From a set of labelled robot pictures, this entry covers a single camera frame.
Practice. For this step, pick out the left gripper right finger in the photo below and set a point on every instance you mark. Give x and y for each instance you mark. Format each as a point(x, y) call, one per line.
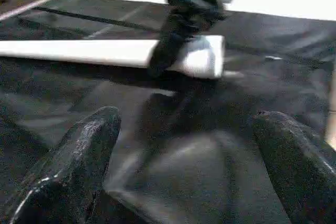
point(302, 177)

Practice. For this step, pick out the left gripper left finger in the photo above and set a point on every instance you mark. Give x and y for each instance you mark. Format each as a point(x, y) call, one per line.
point(68, 177)

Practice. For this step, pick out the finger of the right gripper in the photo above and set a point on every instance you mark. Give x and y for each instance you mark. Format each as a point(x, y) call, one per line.
point(173, 45)

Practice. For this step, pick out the white plastic table leg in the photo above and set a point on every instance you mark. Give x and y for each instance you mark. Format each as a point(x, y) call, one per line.
point(79, 51)

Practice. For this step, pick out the black mat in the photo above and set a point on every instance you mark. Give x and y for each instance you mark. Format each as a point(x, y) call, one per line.
point(184, 156)

